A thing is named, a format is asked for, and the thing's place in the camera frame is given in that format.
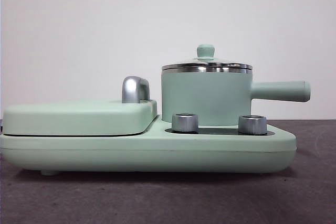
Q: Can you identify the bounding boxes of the glass pot lid green knob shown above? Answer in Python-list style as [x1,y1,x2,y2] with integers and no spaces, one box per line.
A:
[161,44,254,72]

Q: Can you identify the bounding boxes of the mint green hinged griddle lid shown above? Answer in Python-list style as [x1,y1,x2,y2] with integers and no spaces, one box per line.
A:
[2,99,160,137]

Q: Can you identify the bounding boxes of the silver control knob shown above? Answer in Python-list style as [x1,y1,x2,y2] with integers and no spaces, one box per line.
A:
[171,113,200,133]
[238,114,268,135]

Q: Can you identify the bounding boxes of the mint green breakfast machine base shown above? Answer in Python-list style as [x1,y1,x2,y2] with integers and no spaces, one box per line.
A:
[0,115,298,176]

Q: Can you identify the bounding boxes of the mint green pot with handle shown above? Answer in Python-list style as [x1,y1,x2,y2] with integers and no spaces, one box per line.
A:
[161,66,312,127]

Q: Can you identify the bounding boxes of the silver griddle lid handle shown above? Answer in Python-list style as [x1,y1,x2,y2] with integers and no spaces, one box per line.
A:
[121,76,151,104]

